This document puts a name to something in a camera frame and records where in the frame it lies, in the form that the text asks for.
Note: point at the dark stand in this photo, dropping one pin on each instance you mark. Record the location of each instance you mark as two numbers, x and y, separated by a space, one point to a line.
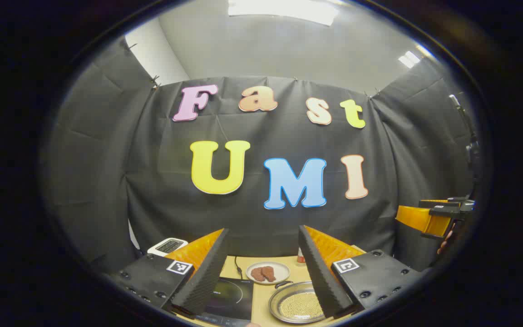
468 136

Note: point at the clear plastic water bottle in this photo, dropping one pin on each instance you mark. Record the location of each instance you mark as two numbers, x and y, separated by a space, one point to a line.
301 259

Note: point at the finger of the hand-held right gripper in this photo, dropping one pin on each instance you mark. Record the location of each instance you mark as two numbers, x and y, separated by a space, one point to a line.
420 218

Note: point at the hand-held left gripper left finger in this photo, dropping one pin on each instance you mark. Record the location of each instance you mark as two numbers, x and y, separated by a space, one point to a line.
207 277

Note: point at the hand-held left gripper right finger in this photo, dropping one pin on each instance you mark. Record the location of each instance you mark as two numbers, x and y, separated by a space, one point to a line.
320 277

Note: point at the small ceiling light panel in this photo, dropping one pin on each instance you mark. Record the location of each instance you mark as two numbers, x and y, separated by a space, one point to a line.
409 59

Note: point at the brown steak piece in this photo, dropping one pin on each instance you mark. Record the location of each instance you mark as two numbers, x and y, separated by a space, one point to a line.
268 273
257 274

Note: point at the large ceiling light panel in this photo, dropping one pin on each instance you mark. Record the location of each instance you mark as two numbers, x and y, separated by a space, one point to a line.
284 10

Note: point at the steel pot with soybeans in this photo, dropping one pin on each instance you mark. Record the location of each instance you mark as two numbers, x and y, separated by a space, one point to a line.
295 306

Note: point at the white round plate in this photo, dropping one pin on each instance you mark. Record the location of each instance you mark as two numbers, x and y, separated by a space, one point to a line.
282 271

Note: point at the white toaster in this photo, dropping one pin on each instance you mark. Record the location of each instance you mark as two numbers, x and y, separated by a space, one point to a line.
166 246

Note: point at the black induction cooktop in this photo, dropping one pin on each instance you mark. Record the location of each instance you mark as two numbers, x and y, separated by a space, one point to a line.
234 299

